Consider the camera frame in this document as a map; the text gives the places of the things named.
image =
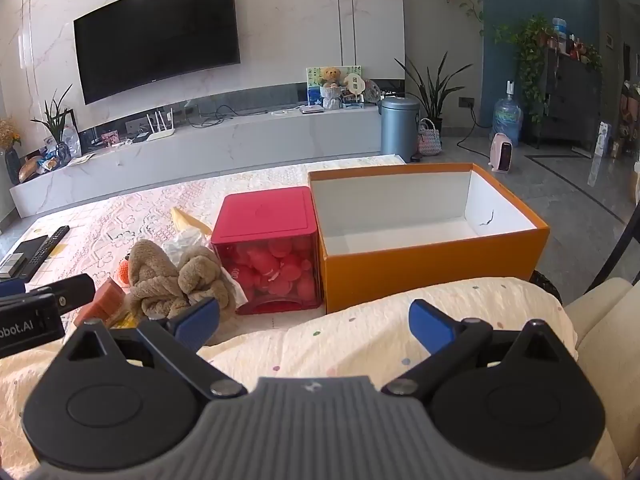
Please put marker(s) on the small grey box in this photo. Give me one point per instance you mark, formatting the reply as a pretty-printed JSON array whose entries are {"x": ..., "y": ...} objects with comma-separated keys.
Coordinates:
[{"x": 11, "y": 263}]

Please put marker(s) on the wall power outlet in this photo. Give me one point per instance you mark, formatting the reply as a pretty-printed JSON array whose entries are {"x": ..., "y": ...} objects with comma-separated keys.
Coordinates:
[{"x": 466, "y": 102}]

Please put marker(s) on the pink space heater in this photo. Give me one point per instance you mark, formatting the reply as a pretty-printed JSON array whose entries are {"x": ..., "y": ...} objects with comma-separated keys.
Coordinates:
[{"x": 501, "y": 152}]

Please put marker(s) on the trailing pothos plant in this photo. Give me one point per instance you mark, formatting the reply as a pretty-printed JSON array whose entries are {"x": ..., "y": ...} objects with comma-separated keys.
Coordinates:
[{"x": 527, "y": 55}]

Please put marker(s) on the green painted picture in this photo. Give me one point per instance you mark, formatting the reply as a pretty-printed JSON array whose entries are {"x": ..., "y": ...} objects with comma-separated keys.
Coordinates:
[{"x": 314, "y": 80}]

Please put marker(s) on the round decorative fan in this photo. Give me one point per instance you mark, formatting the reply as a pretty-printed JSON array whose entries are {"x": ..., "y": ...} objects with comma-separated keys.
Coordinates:
[{"x": 371, "y": 91}]

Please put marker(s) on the cream dotted blanket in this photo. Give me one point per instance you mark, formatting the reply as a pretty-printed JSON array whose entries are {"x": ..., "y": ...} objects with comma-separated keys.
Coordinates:
[{"x": 350, "y": 332}]

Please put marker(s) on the grey blue trash can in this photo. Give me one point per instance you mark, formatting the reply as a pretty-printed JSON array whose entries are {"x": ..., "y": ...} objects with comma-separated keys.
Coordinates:
[{"x": 400, "y": 130}]

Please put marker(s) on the green plant in glass vase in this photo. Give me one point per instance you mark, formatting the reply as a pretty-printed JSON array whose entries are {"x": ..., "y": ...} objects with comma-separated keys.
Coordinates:
[{"x": 55, "y": 120}]

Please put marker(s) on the black trash bag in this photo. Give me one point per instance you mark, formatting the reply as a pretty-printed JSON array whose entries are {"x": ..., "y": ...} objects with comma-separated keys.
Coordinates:
[{"x": 547, "y": 287}]

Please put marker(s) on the pink woven basket bag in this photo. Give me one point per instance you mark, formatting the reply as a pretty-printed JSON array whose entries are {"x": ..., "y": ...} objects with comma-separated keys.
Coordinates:
[{"x": 430, "y": 141}]

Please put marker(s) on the red cube container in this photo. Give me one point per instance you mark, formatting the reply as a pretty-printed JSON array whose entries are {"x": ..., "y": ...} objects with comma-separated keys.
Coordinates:
[{"x": 270, "y": 215}]

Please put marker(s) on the black metal chair frame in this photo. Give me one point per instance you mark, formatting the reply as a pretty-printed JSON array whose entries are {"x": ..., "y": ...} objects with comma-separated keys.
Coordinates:
[{"x": 615, "y": 250}]

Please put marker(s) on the potted snake plant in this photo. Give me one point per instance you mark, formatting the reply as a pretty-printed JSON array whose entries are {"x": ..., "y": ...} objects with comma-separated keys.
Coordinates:
[{"x": 435, "y": 95}]

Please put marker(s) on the brown fleece towel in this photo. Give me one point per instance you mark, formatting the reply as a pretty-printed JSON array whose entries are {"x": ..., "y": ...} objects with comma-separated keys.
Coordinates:
[{"x": 160, "y": 280}]

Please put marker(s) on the dried flowers in dark vase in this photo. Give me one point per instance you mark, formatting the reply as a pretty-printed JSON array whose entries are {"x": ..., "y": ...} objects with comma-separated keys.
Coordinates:
[{"x": 10, "y": 135}]

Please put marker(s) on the black remote control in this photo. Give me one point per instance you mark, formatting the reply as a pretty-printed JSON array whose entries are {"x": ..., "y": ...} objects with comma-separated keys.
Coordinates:
[{"x": 47, "y": 252}]

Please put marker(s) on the orange knitted item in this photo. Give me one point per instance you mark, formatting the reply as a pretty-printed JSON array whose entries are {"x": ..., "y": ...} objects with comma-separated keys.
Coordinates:
[{"x": 125, "y": 272}]

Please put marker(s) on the cream upholstered chair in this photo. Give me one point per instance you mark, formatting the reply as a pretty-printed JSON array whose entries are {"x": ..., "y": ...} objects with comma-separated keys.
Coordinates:
[{"x": 605, "y": 320}]

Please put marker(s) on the orange cardboard box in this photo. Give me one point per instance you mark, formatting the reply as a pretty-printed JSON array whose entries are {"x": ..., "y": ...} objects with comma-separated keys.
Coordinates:
[{"x": 430, "y": 270}]

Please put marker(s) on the dark grey cabinet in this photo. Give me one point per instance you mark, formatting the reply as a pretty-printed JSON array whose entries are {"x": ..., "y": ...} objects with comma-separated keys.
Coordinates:
[{"x": 575, "y": 95}]

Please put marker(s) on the pile of snack packets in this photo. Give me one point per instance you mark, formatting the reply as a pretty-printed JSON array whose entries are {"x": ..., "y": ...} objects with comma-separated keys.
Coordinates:
[{"x": 37, "y": 167}]

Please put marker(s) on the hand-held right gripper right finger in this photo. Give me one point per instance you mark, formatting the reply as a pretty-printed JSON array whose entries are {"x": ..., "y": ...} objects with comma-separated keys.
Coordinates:
[{"x": 430, "y": 325}]

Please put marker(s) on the black wall television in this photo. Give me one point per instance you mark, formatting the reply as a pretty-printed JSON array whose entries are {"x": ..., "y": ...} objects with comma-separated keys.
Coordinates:
[{"x": 155, "y": 35}]

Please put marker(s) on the white marble television cabinet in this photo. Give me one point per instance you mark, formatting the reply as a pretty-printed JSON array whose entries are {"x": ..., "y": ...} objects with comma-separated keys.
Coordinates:
[{"x": 225, "y": 150}]

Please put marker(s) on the blue water jug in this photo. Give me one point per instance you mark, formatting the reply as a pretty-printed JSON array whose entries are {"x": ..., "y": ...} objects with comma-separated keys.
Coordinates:
[{"x": 507, "y": 117}]

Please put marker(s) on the brown teddy bear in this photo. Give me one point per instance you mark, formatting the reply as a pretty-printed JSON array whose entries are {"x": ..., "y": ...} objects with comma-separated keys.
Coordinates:
[{"x": 330, "y": 80}]

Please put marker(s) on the blue white container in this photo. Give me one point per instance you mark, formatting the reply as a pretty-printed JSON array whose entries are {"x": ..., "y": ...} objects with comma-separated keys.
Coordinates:
[{"x": 559, "y": 32}]

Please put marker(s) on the white set-top box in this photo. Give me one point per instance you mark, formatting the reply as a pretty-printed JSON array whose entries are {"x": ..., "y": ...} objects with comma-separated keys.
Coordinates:
[{"x": 312, "y": 109}]

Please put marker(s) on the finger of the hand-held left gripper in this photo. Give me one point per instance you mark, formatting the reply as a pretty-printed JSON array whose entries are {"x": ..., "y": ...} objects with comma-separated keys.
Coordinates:
[
  {"x": 12, "y": 288},
  {"x": 75, "y": 287}
]

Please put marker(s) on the lace tablecloth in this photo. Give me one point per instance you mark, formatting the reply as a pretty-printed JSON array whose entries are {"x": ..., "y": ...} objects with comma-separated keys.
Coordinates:
[{"x": 150, "y": 205}]

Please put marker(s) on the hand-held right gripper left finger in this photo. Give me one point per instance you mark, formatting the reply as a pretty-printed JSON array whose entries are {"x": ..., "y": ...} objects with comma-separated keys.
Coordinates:
[{"x": 200, "y": 317}]

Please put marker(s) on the white wifi router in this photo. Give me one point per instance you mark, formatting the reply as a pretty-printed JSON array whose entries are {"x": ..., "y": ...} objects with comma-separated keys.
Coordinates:
[{"x": 157, "y": 132}]

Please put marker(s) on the rust orange block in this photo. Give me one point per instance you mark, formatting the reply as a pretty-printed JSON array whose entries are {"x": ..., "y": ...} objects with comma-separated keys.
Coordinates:
[{"x": 102, "y": 300}]

